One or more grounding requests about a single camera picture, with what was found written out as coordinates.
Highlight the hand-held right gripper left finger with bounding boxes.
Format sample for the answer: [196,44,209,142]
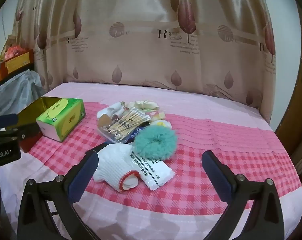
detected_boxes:
[17,148,99,240]

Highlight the gold tin box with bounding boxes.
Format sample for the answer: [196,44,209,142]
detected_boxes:
[16,96,86,153]

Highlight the blue packet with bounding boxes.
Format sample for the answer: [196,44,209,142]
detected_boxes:
[126,127,144,144]

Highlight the beige leaf print curtain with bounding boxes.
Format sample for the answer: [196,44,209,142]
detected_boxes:
[15,0,278,124]

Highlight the pink checked bedsheet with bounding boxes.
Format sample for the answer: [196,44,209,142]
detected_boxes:
[0,81,302,240]

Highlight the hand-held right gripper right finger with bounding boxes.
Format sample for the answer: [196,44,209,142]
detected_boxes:
[202,150,285,240]

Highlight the long orange cardboard box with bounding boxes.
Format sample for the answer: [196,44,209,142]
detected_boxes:
[0,49,34,77]

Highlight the white sock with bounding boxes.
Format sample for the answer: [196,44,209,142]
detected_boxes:
[97,101,128,119]

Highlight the clear bag of cotton swabs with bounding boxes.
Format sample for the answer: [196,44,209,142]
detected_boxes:
[98,109,151,144]

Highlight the green tissue pack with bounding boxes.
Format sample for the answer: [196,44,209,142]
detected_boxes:
[36,98,86,142]

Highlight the red plastic bag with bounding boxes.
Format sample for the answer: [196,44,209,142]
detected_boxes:
[5,44,25,59]

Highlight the grey blue plastic cover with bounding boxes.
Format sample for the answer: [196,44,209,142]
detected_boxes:
[0,69,45,117]

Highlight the teal fluffy scrunchie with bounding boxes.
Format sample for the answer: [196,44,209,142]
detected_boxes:
[133,126,178,161]

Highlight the cream scrunchie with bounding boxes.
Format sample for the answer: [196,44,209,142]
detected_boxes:
[127,100,160,112]

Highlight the yellow white plush flower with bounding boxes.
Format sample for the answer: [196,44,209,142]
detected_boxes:
[151,120,171,130]

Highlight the white packet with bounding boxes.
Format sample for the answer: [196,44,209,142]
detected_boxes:
[131,150,176,190]

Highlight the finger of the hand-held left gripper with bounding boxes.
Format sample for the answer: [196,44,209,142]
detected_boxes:
[0,114,18,130]
[0,127,26,143]

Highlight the white knit glove red cuff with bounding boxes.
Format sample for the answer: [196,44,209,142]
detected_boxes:
[92,144,143,193]

